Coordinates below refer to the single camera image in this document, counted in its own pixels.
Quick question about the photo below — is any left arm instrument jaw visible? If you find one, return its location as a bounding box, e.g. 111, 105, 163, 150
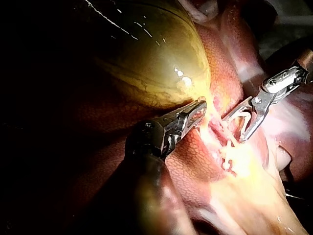
184, 109, 206, 131
180, 100, 208, 117

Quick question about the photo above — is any dark red liver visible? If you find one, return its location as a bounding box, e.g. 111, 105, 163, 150
56, 0, 313, 235

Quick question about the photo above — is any right arm instrument jaw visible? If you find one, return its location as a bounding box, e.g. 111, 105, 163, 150
239, 107, 270, 143
222, 96, 254, 122

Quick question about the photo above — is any right arm instrument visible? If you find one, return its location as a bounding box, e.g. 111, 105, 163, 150
251, 65, 313, 111

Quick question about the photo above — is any left arm instrument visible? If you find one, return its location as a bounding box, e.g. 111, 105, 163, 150
125, 110, 189, 162

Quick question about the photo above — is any thin tube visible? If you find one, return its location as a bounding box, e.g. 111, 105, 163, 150
198, 115, 224, 160
212, 97, 239, 147

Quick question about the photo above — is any white clip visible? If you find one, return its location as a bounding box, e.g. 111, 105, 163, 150
220, 140, 238, 157
232, 110, 252, 138
221, 158, 239, 176

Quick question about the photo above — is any pale fatty tissue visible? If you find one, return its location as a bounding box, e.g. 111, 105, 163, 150
205, 137, 310, 235
177, 0, 221, 24

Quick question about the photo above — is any gallbladder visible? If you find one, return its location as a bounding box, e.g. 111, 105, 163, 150
78, 0, 212, 112

